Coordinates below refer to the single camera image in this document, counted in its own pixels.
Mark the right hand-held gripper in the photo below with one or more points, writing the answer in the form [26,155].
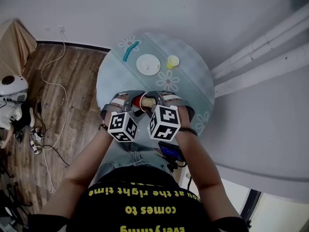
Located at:
[164,124]

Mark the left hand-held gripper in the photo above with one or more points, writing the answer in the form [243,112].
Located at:
[122,127]

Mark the red plastic cup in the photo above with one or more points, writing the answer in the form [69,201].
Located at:
[137,102]

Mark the tan bread piece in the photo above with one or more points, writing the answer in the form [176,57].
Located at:
[148,102]

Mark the yellow paper cup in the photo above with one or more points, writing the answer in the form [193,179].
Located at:
[172,62]

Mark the person's right forearm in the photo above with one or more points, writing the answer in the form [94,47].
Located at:
[200,165]

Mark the person's left forearm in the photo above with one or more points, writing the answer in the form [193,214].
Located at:
[87,161]

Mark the person's left hand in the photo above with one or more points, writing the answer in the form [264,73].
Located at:
[118,106]

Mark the person's right hand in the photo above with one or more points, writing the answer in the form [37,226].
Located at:
[184,117]

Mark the white round plate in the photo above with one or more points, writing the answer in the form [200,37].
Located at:
[148,64]

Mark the round table with light-blue cloth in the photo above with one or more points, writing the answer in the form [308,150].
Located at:
[193,81]

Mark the teal curved brush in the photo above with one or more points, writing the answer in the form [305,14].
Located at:
[129,52]

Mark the black device with blue screen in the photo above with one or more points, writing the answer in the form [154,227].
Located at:
[171,151]

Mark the person's grey jeans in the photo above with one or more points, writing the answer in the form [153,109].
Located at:
[125,158]

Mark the small white patterned block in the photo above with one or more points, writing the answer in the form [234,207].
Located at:
[39,138]

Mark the white power strip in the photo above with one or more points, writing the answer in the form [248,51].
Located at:
[36,147]

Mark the person's black printed shirt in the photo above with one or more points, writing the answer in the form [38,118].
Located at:
[103,216]

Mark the white round-headed robot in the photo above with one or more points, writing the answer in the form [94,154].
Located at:
[9,115]

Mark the beige cloth-covered furniture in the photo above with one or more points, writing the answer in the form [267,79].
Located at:
[12,49]

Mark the black tripod stand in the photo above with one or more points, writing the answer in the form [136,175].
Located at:
[9,197]

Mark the white wall socket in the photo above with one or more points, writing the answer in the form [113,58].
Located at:
[62,29]

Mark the thick white wall pipe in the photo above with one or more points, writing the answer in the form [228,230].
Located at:
[265,69]

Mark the thin white wall pipe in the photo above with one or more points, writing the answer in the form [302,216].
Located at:
[260,35]
[265,45]

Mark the black window frame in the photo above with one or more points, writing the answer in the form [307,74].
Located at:
[251,207]

